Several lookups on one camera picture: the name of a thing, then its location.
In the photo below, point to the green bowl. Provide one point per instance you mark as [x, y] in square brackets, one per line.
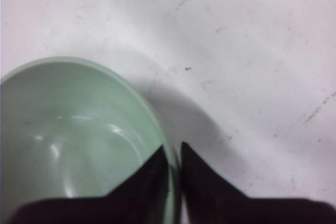
[71, 128]

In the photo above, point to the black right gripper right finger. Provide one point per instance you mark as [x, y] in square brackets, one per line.
[212, 199]

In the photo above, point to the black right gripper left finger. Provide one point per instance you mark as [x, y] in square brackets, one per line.
[139, 199]

